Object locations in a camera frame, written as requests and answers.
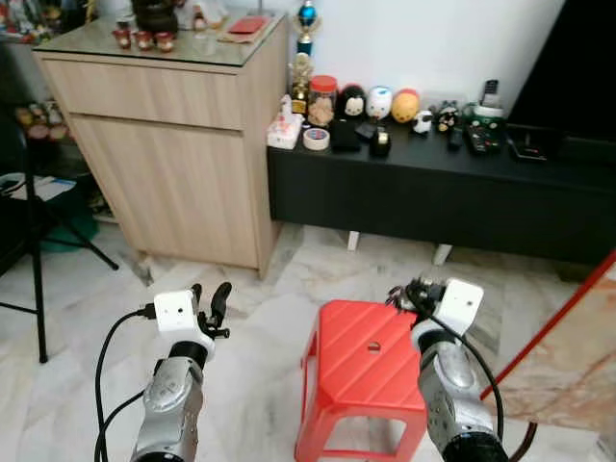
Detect white paper sheets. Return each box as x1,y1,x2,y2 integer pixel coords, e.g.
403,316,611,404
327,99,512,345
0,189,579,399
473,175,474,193
0,172,51,204

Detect black low tv bench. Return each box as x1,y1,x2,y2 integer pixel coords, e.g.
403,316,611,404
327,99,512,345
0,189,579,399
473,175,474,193
267,120,616,269

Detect black tripod stand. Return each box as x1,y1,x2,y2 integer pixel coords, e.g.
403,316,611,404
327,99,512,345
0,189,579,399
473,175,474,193
0,104,122,366

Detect white pink tissue box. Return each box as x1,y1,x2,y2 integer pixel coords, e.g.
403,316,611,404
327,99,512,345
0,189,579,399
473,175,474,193
266,93,305,151

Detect light wooden cabinet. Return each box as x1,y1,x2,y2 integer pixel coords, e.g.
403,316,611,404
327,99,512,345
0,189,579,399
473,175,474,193
34,13,291,281

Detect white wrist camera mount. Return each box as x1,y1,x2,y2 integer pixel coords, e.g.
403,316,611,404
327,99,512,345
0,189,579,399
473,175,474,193
154,290,216,353
412,279,486,350

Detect red plastic stool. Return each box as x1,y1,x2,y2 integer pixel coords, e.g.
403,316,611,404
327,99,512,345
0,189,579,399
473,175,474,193
294,299,440,462

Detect small white cow figurine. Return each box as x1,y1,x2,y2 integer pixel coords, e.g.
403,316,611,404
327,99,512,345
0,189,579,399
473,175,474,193
413,109,435,135

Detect orange round toy figure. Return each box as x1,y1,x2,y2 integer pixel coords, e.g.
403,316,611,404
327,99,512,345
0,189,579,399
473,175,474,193
391,89,423,124

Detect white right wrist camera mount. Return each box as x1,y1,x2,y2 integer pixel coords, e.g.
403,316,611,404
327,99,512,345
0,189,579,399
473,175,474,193
412,279,486,350

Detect black flat tray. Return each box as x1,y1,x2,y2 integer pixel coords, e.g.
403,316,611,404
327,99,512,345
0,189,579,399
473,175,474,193
506,124,565,163

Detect marble pattern folding table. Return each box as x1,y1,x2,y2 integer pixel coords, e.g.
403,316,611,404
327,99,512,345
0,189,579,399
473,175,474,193
480,251,616,449

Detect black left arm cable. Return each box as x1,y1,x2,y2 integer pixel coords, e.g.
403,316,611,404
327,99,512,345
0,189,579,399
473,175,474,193
92,302,161,462

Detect small black device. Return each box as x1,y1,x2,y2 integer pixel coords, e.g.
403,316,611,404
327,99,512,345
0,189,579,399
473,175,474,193
368,127,394,159

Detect dark teapot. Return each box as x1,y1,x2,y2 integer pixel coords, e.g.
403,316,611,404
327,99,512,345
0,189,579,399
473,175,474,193
131,0,185,36

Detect blue and gold trophy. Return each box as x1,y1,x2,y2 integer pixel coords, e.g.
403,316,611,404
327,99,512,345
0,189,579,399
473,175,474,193
290,0,324,116

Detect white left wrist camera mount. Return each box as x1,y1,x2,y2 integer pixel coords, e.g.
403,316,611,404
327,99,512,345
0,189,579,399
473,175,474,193
154,290,216,353

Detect red flat packet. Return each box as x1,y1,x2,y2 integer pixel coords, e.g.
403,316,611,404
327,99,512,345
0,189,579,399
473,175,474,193
216,13,273,45

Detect white round toy figure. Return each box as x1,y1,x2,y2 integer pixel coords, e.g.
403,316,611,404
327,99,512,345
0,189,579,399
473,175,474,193
365,86,395,121

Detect green floor item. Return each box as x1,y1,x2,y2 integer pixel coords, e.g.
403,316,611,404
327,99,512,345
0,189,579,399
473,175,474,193
38,206,98,254

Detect clear jar with red lid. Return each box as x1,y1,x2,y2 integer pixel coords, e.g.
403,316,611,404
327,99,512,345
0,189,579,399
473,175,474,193
306,74,341,129

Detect white tape roll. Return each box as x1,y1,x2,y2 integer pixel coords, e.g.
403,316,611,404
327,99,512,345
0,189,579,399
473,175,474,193
301,125,332,153

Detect black pouch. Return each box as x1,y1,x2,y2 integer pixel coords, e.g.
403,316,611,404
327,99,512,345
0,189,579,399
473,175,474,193
329,120,363,154

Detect small dark figurine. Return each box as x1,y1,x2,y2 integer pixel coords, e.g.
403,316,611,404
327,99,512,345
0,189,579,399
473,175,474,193
434,100,460,134

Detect black mouse plush toy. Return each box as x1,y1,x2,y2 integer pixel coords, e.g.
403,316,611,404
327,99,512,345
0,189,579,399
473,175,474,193
338,84,369,122

